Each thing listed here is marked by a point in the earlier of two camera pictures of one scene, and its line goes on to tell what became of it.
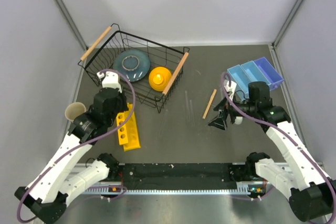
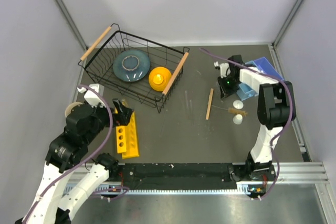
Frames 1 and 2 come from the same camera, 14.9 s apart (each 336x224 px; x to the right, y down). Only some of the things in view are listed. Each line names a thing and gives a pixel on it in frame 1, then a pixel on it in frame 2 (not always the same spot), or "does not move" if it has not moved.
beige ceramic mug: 73,109 does not move
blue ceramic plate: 134,64 does not move
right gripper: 224,106 → 225,92
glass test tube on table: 166,111 does not move
